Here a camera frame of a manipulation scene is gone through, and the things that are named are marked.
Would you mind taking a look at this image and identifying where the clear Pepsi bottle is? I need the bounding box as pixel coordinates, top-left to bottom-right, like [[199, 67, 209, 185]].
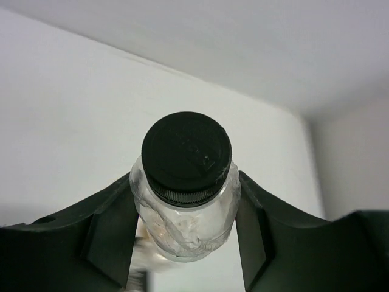
[[129, 111, 241, 262]]

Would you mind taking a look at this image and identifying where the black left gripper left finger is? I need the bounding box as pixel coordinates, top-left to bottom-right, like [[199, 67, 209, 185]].
[[1, 175, 138, 291]]

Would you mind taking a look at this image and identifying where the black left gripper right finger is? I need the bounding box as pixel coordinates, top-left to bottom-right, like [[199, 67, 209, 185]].
[[236, 173, 388, 291]]

